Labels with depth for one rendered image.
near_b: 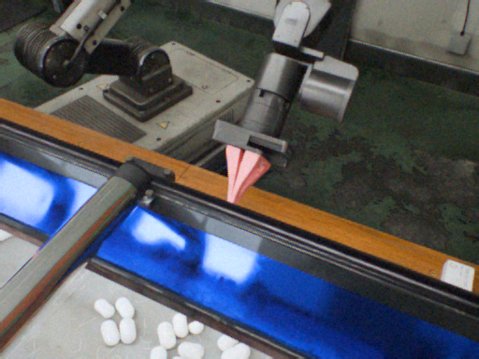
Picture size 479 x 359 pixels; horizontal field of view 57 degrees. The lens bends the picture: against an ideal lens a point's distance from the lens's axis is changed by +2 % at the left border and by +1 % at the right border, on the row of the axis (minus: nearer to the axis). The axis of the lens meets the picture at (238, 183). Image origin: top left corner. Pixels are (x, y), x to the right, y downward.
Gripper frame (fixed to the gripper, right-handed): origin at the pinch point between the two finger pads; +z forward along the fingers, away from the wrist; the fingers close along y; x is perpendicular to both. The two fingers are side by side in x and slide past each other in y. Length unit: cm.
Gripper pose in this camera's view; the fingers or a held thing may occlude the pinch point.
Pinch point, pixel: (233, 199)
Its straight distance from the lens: 58.2
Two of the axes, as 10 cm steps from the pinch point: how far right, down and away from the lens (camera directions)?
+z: -3.5, 9.4, -0.2
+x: 2.8, 1.3, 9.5
